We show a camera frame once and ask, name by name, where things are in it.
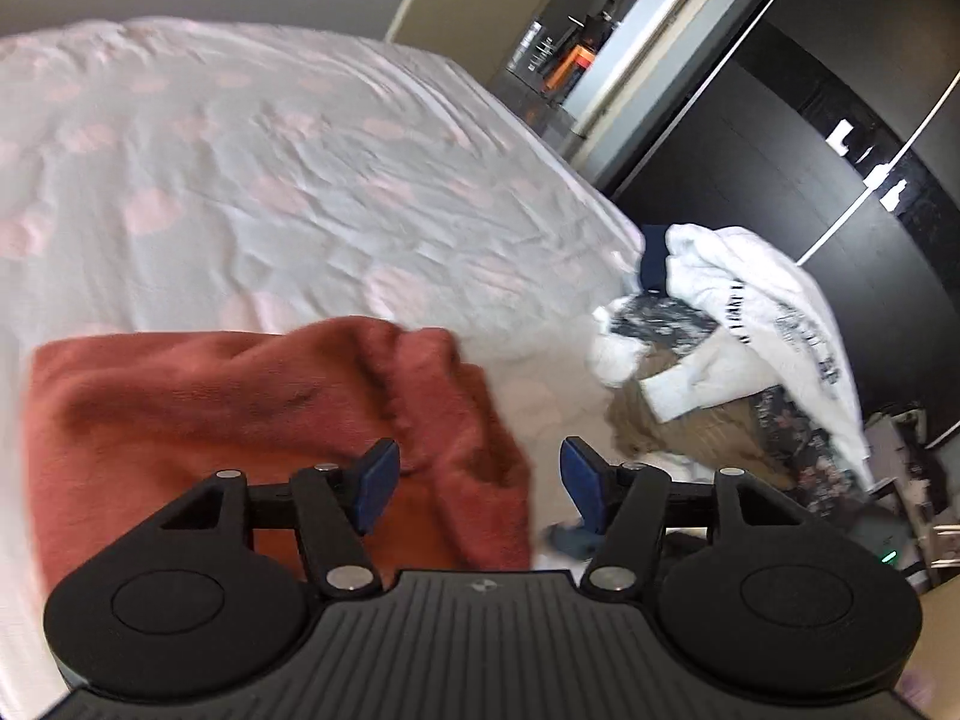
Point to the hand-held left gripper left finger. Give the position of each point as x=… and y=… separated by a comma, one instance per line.
x=375, y=484

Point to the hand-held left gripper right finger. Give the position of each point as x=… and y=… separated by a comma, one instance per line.
x=585, y=480

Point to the rust fleece pants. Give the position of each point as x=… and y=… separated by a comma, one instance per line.
x=187, y=405

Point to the pile of mixed clothes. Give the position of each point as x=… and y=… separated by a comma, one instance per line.
x=772, y=315

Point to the blue grey cloth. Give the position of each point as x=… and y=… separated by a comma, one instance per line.
x=568, y=540

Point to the white cloth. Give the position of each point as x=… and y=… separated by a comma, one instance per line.
x=615, y=352

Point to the tan knit garment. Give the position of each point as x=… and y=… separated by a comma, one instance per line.
x=712, y=435

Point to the dark floral garment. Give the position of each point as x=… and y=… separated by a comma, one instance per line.
x=810, y=450

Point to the grey patterned garment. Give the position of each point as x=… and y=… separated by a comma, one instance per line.
x=660, y=322

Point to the white pink dotted bed sheet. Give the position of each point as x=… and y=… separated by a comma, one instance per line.
x=225, y=165

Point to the black sliding wardrobe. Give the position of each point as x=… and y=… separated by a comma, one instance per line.
x=750, y=165

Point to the orange chair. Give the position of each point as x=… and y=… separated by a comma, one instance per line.
x=574, y=67

